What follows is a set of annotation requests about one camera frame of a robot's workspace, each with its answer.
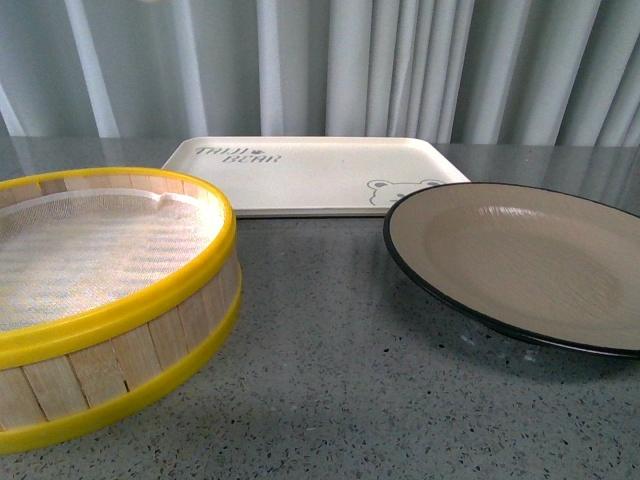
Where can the beige plate with black rim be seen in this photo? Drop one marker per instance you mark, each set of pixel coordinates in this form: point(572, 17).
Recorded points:
point(537, 265)

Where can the cream bear print tray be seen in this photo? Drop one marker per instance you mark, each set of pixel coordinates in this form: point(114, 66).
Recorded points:
point(276, 177)

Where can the yellow rimmed bamboo steamer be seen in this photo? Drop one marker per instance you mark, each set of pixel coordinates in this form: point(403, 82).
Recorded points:
point(68, 377)

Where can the white steamer cloth liner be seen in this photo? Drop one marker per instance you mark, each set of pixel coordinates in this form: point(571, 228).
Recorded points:
point(81, 250)

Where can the grey pleated curtain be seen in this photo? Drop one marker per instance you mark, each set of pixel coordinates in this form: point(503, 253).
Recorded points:
point(471, 72)

